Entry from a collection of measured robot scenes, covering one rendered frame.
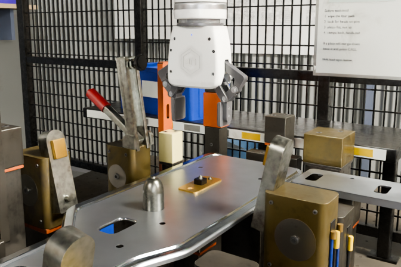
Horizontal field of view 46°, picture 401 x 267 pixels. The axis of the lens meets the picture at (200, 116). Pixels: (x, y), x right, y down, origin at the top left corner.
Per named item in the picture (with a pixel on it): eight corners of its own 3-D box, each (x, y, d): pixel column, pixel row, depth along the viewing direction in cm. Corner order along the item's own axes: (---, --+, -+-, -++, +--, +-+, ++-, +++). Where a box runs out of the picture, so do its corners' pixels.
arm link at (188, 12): (161, 3, 75) (161, 22, 76) (207, 2, 70) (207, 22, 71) (191, 5, 82) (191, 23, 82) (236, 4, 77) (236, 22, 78)
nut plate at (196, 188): (195, 193, 77) (195, 187, 77) (176, 189, 79) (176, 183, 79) (222, 180, 84) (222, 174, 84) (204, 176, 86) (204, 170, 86)
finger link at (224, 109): (216, 85, 75) (216, 127, 76) (234, 86, 73) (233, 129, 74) (227, 83, 77) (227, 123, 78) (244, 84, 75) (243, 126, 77)
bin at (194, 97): (191, 121, 121) (191, 71, 119) (118, 108, 142) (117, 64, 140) (232, 113, 133) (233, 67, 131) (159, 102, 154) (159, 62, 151)
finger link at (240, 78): (203, 54, 76) (201, 88, 78) (245, 58, 72) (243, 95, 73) (207, 53, 77) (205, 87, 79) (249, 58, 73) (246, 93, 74)
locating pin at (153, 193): (155, 223, 69) (154, 180, 68) (138, 219, 71) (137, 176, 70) (168, 216, 72) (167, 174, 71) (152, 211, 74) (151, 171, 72)
